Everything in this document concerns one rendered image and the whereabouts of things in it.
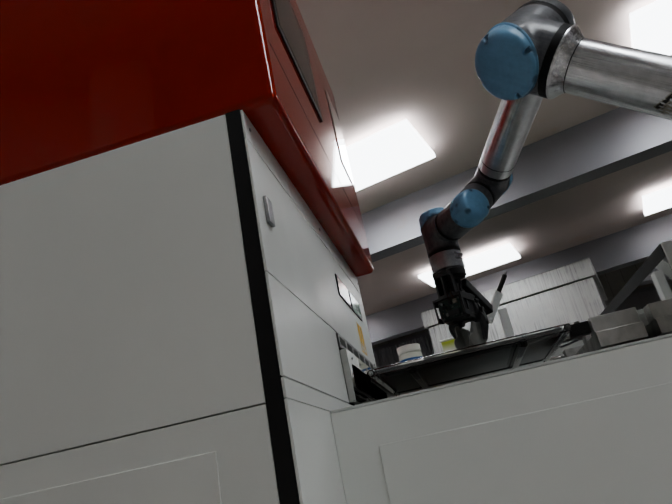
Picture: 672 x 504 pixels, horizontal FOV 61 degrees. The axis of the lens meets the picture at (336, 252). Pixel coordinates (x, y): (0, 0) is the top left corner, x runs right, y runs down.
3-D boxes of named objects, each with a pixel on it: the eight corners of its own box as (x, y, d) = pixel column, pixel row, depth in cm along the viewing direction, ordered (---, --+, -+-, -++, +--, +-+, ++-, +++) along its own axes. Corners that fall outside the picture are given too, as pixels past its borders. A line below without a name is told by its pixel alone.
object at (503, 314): (493, 344, 141) (478, 294, 146) (492, 347, 144) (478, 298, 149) (517, 339, 140) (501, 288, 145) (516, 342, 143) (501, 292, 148)
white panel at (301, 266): (265, 402, 64) (225, 113, 79) (380, 432, 139) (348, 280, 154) (291, 396, 64) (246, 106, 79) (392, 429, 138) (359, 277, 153)
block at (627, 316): (594, 332, 100) (588, 316, 101) (591, 336, 103) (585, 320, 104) (641, 321, 99) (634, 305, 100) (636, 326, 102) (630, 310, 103)
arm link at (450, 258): (439, 264, 136) (468, 251, 132) (444, 282, 134) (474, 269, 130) (422, 259, 131) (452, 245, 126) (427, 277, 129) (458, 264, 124)
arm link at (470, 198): (479, 172, 124) (452, 197, 134) (454, 198, 118) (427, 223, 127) (505, 197, 124) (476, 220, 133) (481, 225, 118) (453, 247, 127)
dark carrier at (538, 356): (374, 374, 105) (373, 371, 105) (398, 393, 137) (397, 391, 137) (562, 330, 100) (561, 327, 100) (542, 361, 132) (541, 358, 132)
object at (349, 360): (347, 402, 98) (337, 349, 102) (385, 418, 139) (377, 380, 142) (357, 400, 98) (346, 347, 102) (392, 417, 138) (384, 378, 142)
